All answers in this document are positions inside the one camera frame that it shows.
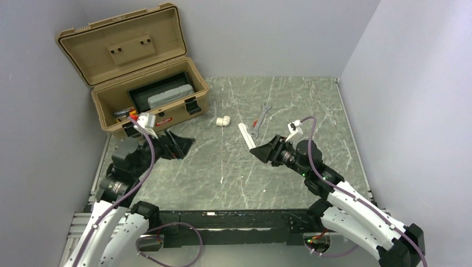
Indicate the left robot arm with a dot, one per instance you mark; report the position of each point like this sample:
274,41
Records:
116,222

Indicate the white pvc elbow fitting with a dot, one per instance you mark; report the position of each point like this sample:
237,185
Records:
223,121

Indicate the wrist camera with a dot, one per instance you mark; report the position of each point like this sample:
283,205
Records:
147,122
295,132

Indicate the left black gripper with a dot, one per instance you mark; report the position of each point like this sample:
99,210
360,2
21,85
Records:
170,148

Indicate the silver open-end wrench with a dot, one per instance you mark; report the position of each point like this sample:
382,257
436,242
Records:
254,131

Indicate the black tray in toolbox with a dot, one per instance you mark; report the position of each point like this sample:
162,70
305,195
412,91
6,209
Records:
139,96

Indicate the tan plastic toolbox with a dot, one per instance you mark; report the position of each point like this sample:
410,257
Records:
134,51

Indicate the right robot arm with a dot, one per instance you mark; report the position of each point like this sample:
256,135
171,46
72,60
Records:
342,209

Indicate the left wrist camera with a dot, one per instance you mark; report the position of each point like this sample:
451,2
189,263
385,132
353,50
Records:
147,122

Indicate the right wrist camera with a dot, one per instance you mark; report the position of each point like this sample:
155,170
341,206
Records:
295,132

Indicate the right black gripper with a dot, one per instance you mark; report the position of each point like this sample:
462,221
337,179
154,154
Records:
262,152

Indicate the grey plastic case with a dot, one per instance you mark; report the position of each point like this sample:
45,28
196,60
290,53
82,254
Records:
170,96

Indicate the white remote control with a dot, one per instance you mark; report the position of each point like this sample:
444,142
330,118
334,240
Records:
246,135

